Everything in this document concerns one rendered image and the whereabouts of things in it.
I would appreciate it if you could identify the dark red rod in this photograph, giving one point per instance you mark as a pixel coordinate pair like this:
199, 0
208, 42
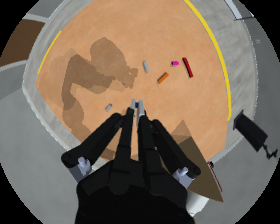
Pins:
188, 67

